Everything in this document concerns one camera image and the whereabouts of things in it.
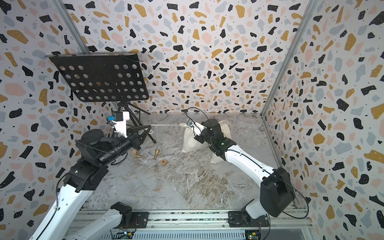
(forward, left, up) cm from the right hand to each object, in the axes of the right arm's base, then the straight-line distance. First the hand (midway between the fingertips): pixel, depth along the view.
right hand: (198, 124), depth 81 cm
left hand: (-16, +18, +17) cm, 29 cm away
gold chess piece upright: (-3, +28, -23) cm, 36 cm away
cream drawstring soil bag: (-5, +4, -12) cm, 14 cm away
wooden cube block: (-11, +22, -23) cm, 34 cm away
